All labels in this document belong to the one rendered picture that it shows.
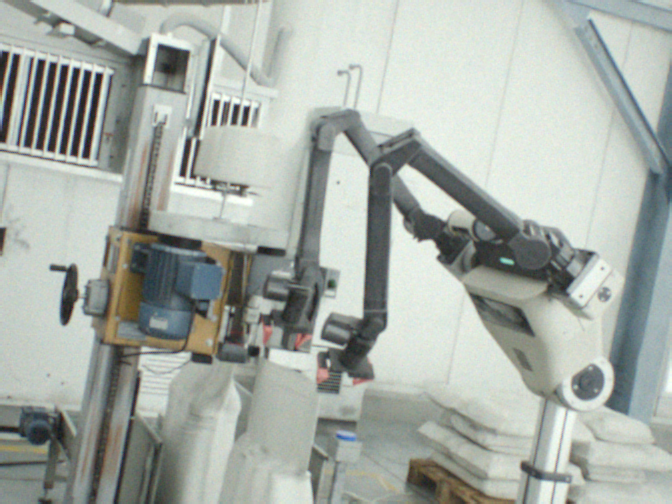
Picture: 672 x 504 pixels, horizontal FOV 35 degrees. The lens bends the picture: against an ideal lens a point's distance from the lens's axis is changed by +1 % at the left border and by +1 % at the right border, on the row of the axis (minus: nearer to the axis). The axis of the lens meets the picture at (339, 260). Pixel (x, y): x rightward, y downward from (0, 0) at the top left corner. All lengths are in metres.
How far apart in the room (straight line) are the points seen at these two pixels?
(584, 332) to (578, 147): 5.90
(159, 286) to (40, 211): 2.90
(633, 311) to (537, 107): 1.88
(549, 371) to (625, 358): 6.21
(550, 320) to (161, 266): 1.03
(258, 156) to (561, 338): 0.94
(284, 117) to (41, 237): 1.61
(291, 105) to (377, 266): 4.01
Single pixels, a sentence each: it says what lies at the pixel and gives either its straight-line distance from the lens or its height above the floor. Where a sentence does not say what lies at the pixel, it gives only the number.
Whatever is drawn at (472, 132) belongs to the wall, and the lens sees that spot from 7.94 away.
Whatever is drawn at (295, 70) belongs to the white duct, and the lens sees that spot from 6.30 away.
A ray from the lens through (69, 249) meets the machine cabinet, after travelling 5.71.
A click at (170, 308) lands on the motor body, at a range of 2.82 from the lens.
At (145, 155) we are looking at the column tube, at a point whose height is 1.56.
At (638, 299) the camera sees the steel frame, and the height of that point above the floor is 1.22.
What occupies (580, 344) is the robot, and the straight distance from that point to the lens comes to 2.63.
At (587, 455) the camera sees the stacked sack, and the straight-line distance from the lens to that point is 5.93.
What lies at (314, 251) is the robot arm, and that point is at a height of 1.39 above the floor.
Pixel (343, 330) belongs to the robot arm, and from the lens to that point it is 2.42.
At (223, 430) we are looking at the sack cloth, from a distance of 3.41.
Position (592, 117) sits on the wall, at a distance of 8.52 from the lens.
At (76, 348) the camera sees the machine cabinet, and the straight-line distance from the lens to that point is 5.80.
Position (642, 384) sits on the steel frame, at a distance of 8.63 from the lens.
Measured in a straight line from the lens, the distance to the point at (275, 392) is 2.78.
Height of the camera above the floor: 1.52
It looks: 3 degrees down
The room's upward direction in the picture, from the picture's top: 11 degrees clockwise
